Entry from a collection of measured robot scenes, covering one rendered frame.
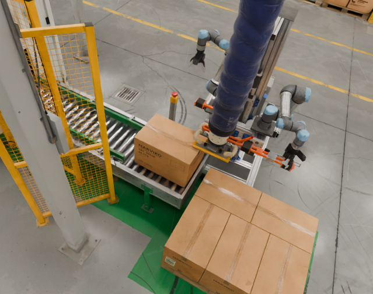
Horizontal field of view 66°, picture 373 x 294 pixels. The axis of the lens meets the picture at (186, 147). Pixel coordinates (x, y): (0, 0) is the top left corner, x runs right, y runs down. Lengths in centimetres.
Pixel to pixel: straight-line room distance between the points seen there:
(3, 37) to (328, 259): 349
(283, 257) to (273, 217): 39
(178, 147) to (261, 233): 110
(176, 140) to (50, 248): 167
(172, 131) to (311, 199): 209
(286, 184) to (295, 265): 141
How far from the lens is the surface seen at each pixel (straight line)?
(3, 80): 154
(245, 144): 242
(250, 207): 298
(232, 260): 270
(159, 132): 281
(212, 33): 253
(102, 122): 243
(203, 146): 246
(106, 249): 323
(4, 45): 150
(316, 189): 418
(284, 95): 246
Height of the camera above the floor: 301
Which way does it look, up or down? 49 degrees down
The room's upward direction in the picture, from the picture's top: 11 degrees clockwise
